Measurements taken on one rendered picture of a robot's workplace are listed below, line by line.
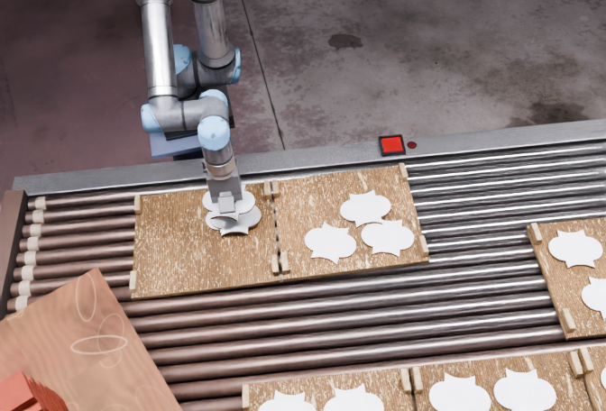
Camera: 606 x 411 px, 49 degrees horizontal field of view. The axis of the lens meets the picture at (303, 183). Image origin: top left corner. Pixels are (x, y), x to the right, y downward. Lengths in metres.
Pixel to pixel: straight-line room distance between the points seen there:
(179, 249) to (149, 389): 0.46
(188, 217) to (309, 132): 1.55
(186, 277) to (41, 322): 0.39
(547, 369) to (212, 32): 1.28
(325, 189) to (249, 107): 1.64
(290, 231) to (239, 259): 0.17
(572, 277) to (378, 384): 0.61
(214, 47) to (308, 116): 1.54
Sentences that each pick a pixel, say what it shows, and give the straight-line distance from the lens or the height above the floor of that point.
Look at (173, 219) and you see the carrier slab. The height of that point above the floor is 0.94.
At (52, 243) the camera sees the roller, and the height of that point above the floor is 0.91.
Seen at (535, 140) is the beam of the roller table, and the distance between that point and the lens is 2.26.
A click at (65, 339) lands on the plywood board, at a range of 1.78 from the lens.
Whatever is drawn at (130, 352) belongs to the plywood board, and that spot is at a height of 1.04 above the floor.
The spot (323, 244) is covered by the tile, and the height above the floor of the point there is 0.94.
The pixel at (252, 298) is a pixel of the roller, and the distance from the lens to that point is 1.86.
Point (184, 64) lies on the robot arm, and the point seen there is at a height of 1.16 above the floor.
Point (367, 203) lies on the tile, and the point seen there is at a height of 0.95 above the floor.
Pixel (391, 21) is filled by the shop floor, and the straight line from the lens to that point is 4.11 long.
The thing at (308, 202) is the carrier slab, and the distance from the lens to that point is 1.99.
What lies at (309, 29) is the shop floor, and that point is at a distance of 4.05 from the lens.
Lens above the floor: 2.54
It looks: 52 degrees down
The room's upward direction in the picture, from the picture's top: 4 degrees counter-clockwise
